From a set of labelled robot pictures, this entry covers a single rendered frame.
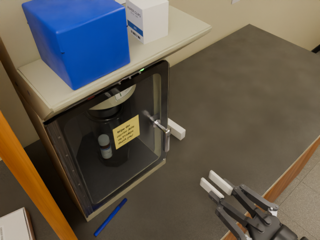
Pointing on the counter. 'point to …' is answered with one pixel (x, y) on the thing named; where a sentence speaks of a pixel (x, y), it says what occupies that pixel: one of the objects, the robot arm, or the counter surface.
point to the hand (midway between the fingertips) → (215, 186)
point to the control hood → (47, 104)
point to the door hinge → (61, 160)
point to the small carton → (147, 19)
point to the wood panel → (31, 181)
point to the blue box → (79, 37)
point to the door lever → (164, 135)
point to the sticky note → (126, 132)
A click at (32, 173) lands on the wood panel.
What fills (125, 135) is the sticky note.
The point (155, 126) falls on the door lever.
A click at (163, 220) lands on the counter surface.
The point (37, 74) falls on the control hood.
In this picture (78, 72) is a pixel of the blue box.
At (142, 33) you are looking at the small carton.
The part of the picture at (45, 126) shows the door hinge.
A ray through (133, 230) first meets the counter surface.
